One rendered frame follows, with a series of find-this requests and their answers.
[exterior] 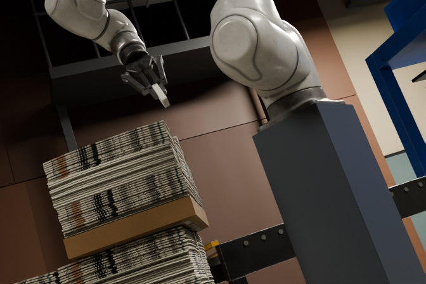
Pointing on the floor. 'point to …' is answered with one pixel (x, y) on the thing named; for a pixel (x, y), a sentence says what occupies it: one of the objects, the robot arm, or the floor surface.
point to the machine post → (400, 115)
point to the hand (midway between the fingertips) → (160, 95)
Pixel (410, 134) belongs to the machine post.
